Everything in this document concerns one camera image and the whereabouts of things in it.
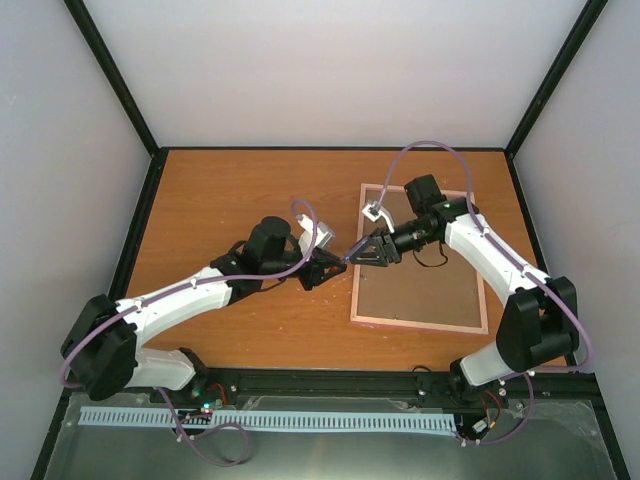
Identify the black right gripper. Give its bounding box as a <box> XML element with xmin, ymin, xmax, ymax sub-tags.
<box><xmin>349</xmin><ymin>218</ymin><xmax>436</xmax><ymax>267</ymax></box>

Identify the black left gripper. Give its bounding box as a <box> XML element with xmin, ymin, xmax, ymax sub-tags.
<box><xmin>263</xmin><ymin>248</ymin><xmax>347</xmax><ymax>291</ymax></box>

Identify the red blue screwdriver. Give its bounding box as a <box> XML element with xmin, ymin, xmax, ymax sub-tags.
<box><xmin>341</xmin><ymin>235</ymin><xmax>371</xmax><ymax>265</ymax></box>

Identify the pink wooden photo frame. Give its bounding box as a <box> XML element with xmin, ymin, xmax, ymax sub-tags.
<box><xmin>350</xmin><ymin>186</ymin><xmax>489</xmax><ymax>335</ymax></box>

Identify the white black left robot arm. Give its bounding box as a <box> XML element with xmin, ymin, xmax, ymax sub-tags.
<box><xmin>60</xmin><ymin>215</ymin><xmax>346</xmax><ymax>403</ymax></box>

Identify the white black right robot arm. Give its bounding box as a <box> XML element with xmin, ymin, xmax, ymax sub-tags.
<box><xmin>348</xmin><ymin>175</ymin><xmax>580</xmax><ymax>403</ymax></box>

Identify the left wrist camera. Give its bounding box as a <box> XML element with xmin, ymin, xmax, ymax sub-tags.
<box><xmin>296</xmin><ymin>214</ymin><xmax>335</xmax><ymax>252</ymax></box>

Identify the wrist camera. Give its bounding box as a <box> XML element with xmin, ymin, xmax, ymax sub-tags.
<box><xmin>361</xmin><ymin>200</ymin><xmax>395</xmax><ymax>233</ymax></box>
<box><xmin>296</xmin><ymin>214</ymin><xmax>335</xmax><ymax>252</ymax></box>

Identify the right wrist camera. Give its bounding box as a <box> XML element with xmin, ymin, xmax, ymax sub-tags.
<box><xmin>361</xmin><ymin>200</ymin><xmax>395</xmax><ymax>233</ymax></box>

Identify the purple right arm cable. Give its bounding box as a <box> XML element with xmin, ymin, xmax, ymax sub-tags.
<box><xmin>379</xmin><ymin>139</ymin><xmax>596</xmax><ymax>446</ymax></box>

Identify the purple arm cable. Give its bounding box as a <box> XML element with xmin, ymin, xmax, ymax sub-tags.
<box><xmin>58</xmin><ymin>198</ymin><xmax>319</xmax><ymax>466</ymax></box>
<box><xmin>379</xmin><ymin>139</ymin><xmax>596</xmax><ymax>446</ymax></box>

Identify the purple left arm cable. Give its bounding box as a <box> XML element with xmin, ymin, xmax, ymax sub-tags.
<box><xmin>58</xmin><ymin>198</ymin><xmax>319</xmax><ymax>466</ymax></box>

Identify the light blue cable duct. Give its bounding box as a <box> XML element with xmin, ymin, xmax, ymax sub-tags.
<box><xmin>77</xmin><ymin>406</ymin><xmax>456</xmax><ymax>436</ymax></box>

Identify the black enclosure frame post right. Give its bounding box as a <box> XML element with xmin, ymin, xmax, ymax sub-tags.
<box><xmin>505</xmin><ymin>0</ymin><xmax>608</xmax><ymax>161</ymax></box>

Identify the black enclosure frame post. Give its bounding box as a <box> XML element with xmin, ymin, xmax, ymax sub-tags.
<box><xmin>505</xmin><ymin>0</ymin><xmax>608</xmax><ymax>161</ymax></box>
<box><xmin>63</xmin><ymin>0</ymin><xmax>160</xmax><ymax>159</ymax></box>

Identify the black enclosure frame post left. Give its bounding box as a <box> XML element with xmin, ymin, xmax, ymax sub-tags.
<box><xmin>63</xmin><ymin>0</ymin><xmax>160</xmax><ymax>159</ymax></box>

